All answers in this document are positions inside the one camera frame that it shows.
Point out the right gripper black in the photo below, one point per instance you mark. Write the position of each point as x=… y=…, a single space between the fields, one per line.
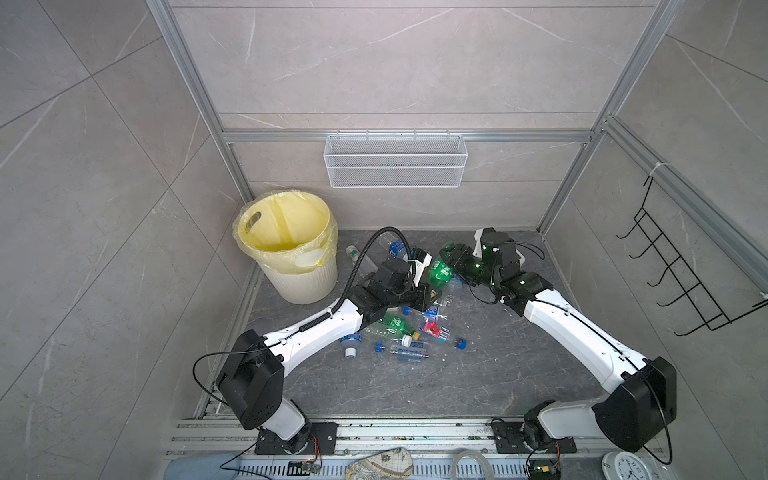
x=458 y=259

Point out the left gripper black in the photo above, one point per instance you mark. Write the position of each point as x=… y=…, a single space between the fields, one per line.
x=426 y=299

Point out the green bottle blue cap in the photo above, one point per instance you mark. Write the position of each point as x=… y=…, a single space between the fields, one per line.
x=440 y=274

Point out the pink crushed bottle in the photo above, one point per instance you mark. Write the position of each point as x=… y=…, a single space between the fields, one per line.
x=432 y=329

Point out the clear bottle blue label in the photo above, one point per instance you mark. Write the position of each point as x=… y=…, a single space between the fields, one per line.
x=351 y=344
x=398 y=249

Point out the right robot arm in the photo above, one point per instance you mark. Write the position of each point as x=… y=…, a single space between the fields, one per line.
x=640 y=394

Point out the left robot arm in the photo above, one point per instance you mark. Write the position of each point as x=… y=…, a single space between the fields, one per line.
x=251 y=380

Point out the white bin with yellow liner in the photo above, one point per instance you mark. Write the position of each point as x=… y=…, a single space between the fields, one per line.
x=293 y=237

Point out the green bottle yellow cap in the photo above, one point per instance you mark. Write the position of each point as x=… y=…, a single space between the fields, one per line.
x=397 y=327

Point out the clear bottle blue label back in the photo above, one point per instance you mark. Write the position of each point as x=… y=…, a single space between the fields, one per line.
x=398 y=249

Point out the small clear bottle white cap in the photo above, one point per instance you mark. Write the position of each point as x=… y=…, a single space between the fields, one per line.
x=366 y=265

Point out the crushed clear bottle blue cap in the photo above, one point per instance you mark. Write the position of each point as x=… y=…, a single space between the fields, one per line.
x=413 y=352

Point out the patterned cloth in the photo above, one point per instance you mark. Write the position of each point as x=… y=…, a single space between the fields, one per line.
x=387 y=465

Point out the white tape roll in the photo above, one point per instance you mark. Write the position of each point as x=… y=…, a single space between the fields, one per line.
x=471 y=464

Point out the white round analog clock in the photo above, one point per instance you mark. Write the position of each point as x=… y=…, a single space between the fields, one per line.
x=621 y=465

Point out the blue grey cushion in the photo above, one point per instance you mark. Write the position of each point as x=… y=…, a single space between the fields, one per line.
x=209 y=467

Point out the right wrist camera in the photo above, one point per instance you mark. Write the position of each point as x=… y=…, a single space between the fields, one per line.
x=479 y=246

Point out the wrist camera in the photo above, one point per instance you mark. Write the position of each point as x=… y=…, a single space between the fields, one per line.
x=479 y=246
x=420 y=260

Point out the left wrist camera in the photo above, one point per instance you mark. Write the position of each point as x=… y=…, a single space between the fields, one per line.
x=420 y=260

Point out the white wire mesh basket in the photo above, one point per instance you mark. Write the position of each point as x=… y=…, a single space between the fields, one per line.
x=395 y=161

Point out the black wire hook rack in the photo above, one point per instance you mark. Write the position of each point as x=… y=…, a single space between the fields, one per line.
x=692 y=290

